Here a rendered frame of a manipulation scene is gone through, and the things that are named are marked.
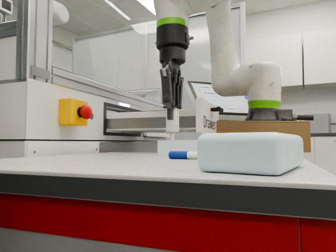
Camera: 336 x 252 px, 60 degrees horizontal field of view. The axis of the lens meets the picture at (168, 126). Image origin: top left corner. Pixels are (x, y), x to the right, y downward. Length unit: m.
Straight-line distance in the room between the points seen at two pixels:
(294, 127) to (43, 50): 0.80
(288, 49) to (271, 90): 3.22
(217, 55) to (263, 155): 0.98
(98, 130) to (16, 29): 0.38
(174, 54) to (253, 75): 0.48
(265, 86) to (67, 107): 0.74
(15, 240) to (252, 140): 0.31
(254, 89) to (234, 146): 0.90
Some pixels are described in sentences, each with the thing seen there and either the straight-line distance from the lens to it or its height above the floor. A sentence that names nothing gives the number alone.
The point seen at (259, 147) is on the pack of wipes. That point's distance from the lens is 0.30.
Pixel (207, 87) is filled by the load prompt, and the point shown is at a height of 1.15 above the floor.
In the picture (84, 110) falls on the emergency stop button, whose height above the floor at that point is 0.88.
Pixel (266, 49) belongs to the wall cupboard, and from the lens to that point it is 4.44.
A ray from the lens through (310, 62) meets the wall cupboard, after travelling 4.35.
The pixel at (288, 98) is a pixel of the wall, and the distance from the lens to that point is 4.63.
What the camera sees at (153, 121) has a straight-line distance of 0.94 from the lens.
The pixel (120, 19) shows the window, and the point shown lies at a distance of 1.23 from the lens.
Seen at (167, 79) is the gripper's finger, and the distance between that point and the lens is 0.78.
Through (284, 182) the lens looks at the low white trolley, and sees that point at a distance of 0.27.
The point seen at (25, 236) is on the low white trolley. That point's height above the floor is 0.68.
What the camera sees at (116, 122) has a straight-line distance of 1.00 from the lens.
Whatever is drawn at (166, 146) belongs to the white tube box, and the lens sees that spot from 0.75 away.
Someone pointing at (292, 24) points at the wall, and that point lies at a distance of 4.90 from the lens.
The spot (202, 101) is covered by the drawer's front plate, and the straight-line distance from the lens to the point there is 0.89.
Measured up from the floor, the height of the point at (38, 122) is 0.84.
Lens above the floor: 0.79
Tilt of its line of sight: 3 degrees up
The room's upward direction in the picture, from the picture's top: straight up
